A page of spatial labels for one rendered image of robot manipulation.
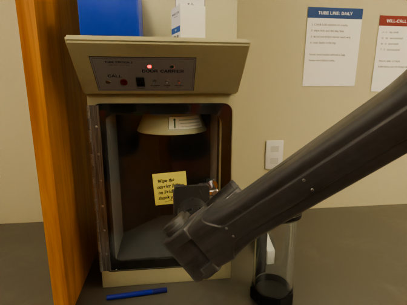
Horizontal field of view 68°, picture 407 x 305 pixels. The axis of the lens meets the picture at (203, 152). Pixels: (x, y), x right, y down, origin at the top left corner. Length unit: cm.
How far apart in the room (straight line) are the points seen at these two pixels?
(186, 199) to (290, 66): 77
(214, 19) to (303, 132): 68
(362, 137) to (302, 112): 95
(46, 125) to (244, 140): 74
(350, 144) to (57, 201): 54
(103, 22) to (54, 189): 32
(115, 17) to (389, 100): 44
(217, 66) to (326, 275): 61
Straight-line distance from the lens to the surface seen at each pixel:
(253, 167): 119
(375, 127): 27
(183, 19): 59
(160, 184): 69
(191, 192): 55
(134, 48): 57
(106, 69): 61
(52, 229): 68
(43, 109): 62
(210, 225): 35
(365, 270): 97
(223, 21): 69
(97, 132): 68
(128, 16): 57
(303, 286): 85
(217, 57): 58
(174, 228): 40
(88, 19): 58
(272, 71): 117
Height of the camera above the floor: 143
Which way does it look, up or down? 13 degrees down
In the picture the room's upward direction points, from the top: straight up
